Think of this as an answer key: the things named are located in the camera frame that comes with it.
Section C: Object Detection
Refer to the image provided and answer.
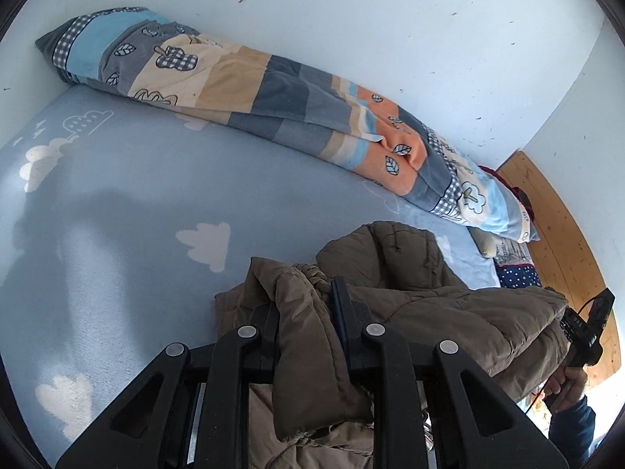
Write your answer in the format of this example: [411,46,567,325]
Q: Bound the person's right hand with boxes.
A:
[543,365,591,408]

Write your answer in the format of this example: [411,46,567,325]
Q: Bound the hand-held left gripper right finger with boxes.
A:
[329,276,570,469]

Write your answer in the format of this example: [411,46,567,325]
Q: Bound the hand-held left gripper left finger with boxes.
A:
[55,303,281,469]

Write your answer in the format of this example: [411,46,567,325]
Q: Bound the grey printed pillow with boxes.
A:
[493,237,533,267]

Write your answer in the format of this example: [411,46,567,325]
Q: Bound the thin red cable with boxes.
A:
[577,290,609,314]

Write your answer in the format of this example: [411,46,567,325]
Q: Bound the brown quilted hooded jacket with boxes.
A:
[214,221,572,469]

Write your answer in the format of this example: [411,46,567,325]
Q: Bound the beige pillow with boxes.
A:
[471,229,499,259]

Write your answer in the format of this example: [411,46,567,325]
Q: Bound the person's right forearm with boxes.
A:
[547,393,599,469]

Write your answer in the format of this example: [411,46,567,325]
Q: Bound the wooden headboard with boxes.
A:
[494,150,623,392]

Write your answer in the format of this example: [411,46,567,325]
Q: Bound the patchwork fleece blanket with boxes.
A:
[34,7,542,244]

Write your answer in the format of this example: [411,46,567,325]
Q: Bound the dark red cloth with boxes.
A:
[479,165,535,220]

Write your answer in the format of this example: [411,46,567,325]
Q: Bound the navy star-print pillow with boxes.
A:
[493,261,543,289]

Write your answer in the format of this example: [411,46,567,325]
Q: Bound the blue cloud-print bed sheet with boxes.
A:
[0,85,504,469]

